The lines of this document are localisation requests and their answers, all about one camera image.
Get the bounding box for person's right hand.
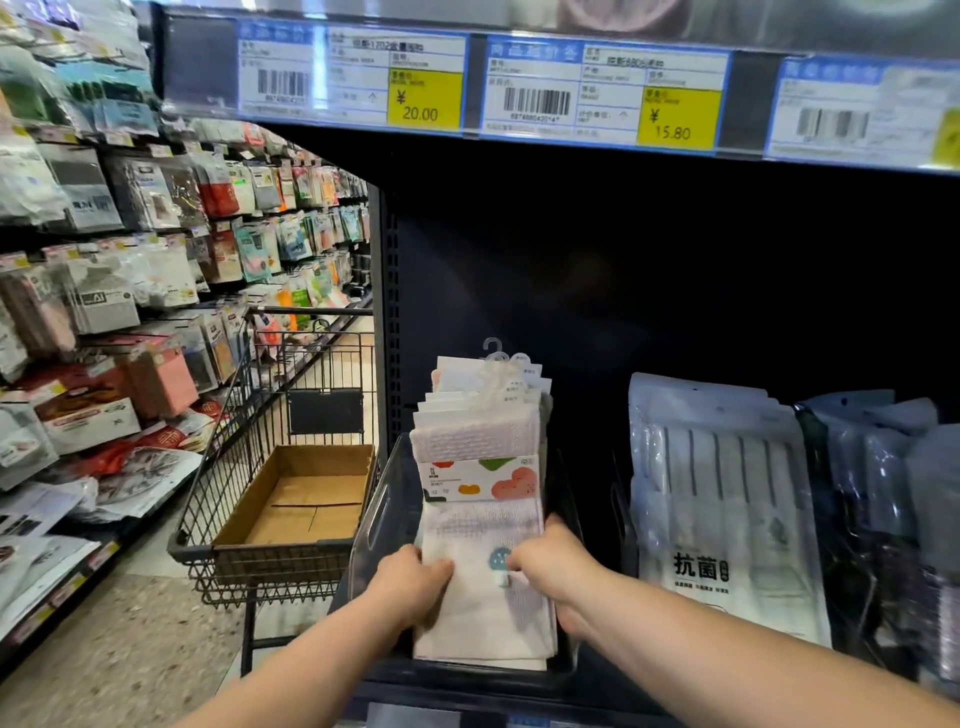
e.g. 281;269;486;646
507;515;603;640

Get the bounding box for person's left hand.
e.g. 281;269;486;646
366;545;456;631

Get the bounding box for white dishcloth packet colourful label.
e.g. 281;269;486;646
409;408;561;672

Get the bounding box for person's right forearm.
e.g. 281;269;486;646
558;581;960;728

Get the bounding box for person's left forearm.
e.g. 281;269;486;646
171;596;410;728

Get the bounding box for clear plastic bin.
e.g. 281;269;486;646
346;431;588;680

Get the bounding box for open cardboard box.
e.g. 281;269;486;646
211;444;376;555

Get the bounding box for stack of hanging cloth packets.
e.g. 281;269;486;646
412;337;555;451

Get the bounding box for black plate on cart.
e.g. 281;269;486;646
288;387;366;437

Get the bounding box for white striped towel packet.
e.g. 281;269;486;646
628;372;783;421
630;401;834;648

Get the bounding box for black perforated shelf upright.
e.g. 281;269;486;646
367;182;403;455

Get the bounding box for clear packet of dark cloths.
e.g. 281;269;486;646
858;397;940;549
795;390;901;661
900;423;960;699

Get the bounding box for rows of hanging goods packets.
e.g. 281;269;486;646
0;0;373;654

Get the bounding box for blue yellow price label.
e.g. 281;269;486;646
480;33;733;156
237;18;471;135
764;54;960;174

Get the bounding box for black wire shopping cart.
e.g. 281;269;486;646
168;305;381;676

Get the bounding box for black shelf edge rail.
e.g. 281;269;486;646
150;0;960;178

